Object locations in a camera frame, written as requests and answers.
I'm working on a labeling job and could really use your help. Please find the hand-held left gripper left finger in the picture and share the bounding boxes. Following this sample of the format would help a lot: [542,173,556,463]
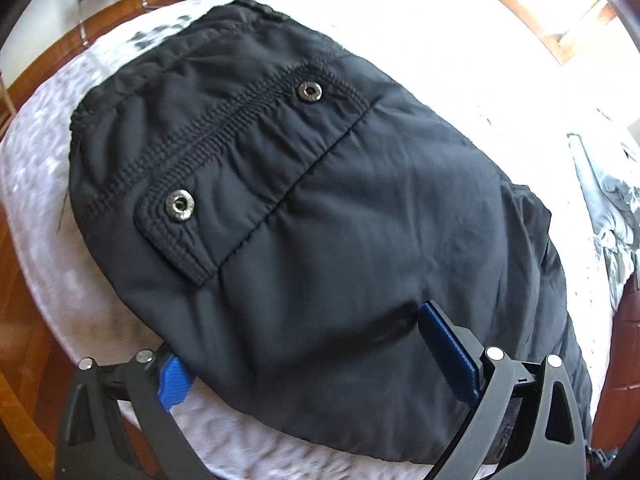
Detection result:
[54,349,224,480]

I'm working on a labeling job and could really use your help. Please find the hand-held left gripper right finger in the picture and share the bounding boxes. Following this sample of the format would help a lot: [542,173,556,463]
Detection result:
[416,300,587,480]

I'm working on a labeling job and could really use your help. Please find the black pants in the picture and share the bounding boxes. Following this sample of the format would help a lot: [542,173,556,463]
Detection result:
[67,0,594,463]

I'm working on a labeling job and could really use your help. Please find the grey crumpled cloth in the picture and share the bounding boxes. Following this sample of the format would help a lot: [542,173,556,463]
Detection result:
[566,132,640,286]

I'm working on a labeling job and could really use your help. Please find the white blanket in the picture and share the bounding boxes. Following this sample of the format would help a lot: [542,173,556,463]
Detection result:
[0,0,636,480]

